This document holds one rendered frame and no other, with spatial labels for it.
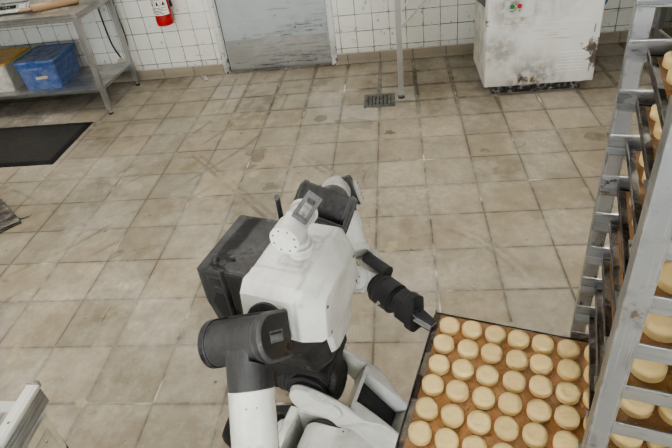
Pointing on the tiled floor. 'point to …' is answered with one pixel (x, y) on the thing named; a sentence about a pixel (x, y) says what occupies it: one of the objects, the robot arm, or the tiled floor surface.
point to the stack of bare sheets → (7, 217)
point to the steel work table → (91, 82)
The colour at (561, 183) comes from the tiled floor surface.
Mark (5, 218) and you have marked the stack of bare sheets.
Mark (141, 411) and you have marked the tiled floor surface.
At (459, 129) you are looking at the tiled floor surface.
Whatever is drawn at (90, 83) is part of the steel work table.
